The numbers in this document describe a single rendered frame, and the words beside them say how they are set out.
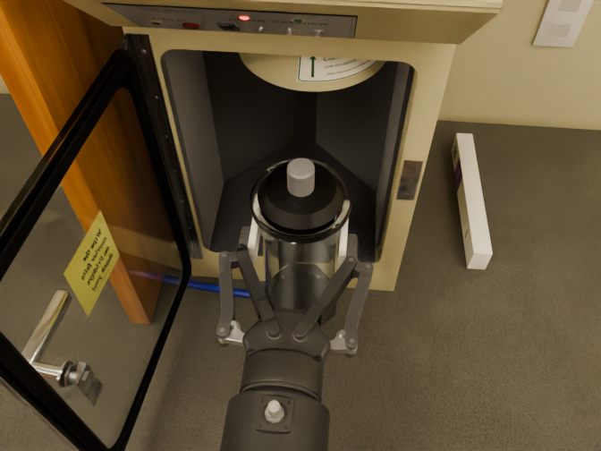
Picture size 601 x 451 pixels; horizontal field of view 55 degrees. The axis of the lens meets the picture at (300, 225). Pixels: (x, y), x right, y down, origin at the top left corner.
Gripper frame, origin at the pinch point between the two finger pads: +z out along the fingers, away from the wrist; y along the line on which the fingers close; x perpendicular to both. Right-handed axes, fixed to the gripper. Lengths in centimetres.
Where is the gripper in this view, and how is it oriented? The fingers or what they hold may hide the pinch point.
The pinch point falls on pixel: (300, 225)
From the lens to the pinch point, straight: 64.2
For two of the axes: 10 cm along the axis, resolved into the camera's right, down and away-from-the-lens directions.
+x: 0.0, 6.1, 7.9
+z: 0.9, -7.9, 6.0
